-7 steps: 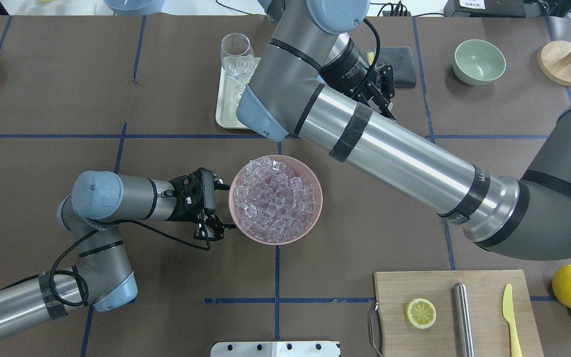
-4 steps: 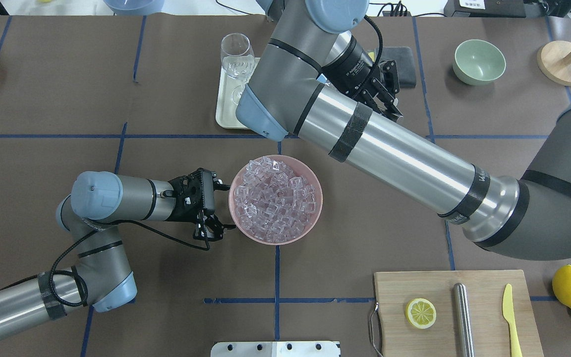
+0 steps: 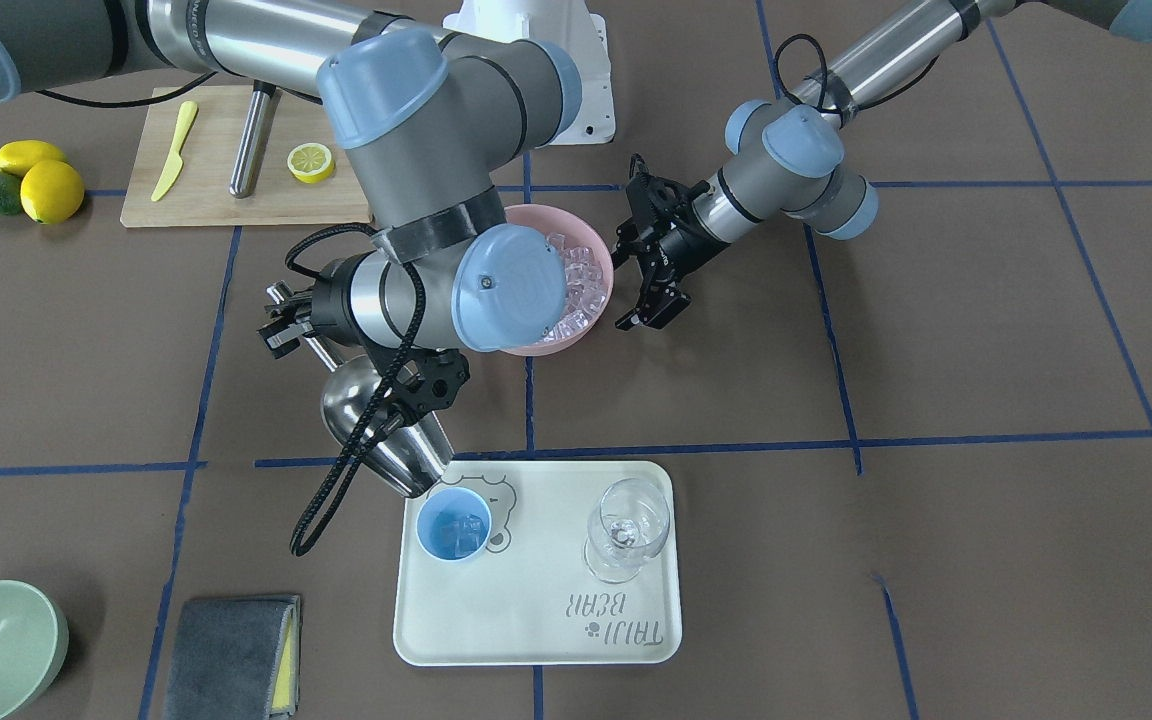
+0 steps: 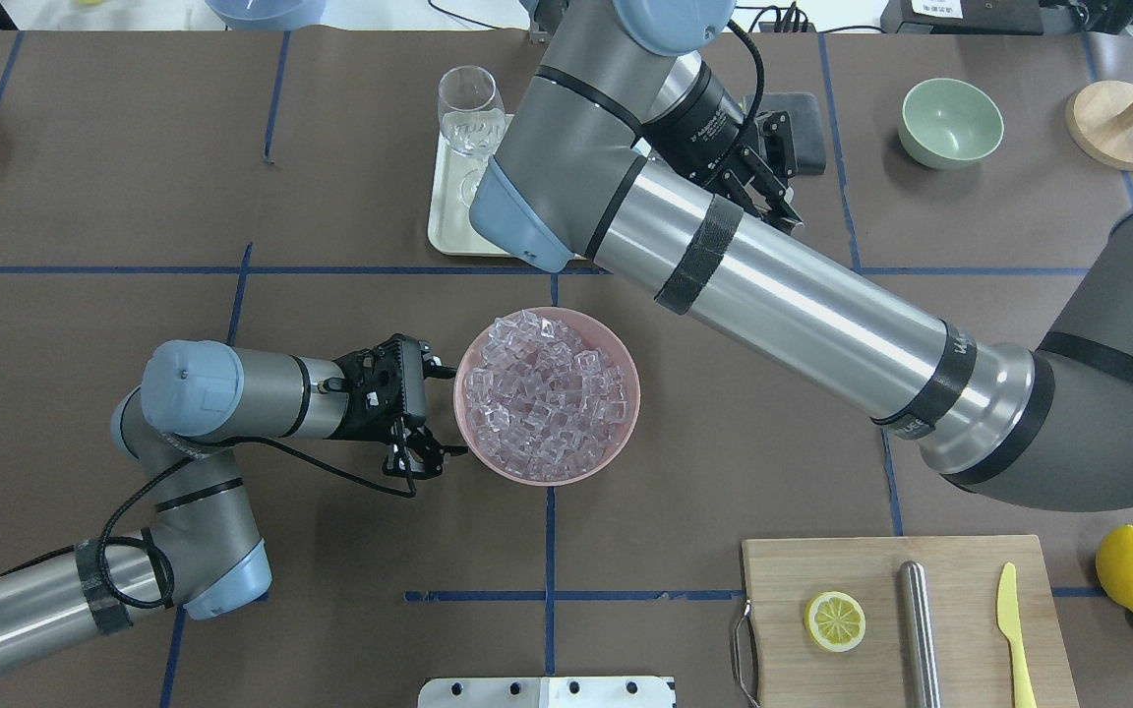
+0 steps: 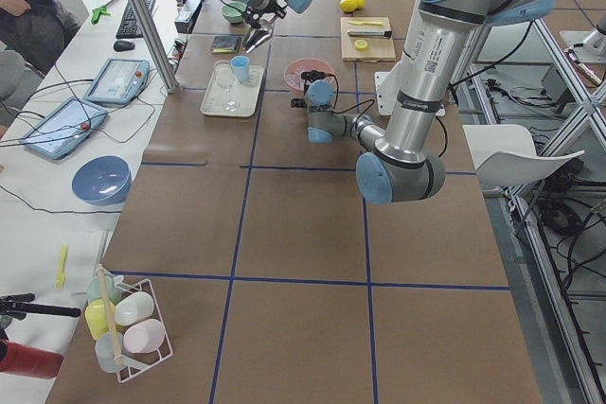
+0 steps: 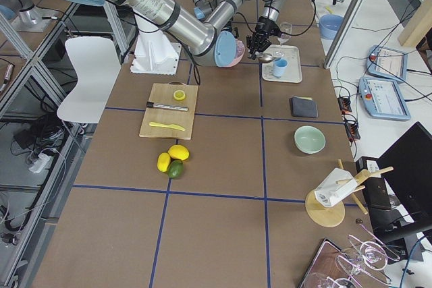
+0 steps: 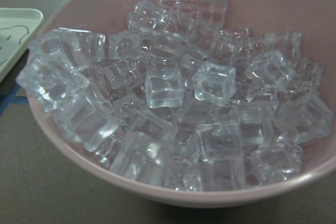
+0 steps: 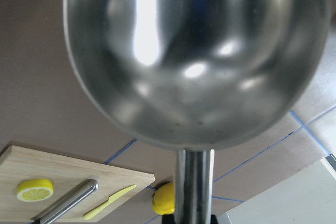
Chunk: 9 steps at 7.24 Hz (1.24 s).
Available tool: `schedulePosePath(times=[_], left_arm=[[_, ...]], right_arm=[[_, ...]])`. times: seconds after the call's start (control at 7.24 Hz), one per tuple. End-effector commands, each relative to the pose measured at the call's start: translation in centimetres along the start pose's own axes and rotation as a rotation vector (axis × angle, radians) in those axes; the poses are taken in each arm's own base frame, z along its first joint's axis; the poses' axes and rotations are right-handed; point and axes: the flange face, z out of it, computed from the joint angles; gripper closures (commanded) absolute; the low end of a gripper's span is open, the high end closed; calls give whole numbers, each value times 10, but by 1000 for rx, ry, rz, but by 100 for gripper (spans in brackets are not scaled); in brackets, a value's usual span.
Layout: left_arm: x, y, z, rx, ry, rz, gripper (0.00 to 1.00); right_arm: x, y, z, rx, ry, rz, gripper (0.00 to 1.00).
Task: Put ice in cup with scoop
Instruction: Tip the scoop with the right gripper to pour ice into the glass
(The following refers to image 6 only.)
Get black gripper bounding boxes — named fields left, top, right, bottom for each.
left=247, top=16, right=280, bottom=59

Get stainless steel ice scoop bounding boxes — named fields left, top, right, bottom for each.
left=255, top=52, right=275, bottom=64

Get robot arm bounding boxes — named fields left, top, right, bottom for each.
left=66, top=0, right=237, bottom=67
left=189, top=0, right=286, bottom=67

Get light blue plastic cup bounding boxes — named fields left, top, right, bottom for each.
left=272, top=58, right=288, bottom=78

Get pink plastic bowl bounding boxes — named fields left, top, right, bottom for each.
left=214, top=39, right=245, bottom=67

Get cream bear tray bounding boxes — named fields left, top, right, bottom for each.
left=261, top=45, right=302, bottom=83

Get clear wine glass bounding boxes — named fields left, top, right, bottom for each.
left=273, top=22, right=292, bottom=58

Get light blue bowl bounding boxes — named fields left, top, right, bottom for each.
left=319, top=14, right=344, bottom=40

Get grey folded cloth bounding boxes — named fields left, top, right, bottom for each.
left=289, top=96, right=319, bottom=118

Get lemon half slice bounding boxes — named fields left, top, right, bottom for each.
left=173, top=90, right=186, bottom=101

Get green ceramic bowl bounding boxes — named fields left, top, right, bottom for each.
left=294, top=125, right=326, bottom=154

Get wooden cutting board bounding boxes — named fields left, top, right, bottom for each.
left=139, top=83, right=198, bottom=140

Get yellow plastic knife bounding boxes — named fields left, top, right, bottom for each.
left=148, top=121, right=186, bottom=132

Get steel cylindrical rod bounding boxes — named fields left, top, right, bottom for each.
left=146, top=101, right=189, bottom=112

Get blue teach pendant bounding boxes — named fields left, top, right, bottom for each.
left=366, top=45, right=408, bottom=83
left=358, top=77, right=411, bottom=121

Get yellow lemon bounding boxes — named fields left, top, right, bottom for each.
left=167, top=144, right=190, bottom=161
left=157, top=152, right=171, bottom=173

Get green avocado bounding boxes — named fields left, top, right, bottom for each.
left=167, top=160, right=184, bottom=179

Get white carton box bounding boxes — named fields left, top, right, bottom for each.
left=313, top=168, right=357, bottom=208

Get white plastic chair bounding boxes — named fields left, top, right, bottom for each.
left=57, top=36, right=121, bottom=123

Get black monitor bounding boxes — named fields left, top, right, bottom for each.
left=377, top=121, right=431, bottom=243

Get upside down wine glass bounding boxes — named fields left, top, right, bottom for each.
left=335, top=223, right=401, bottom=286

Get white power strip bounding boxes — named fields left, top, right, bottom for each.
left=28, top=152, right=51, bottom=173

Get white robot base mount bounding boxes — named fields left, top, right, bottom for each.
left=131, top=13, right=182, bottom=76

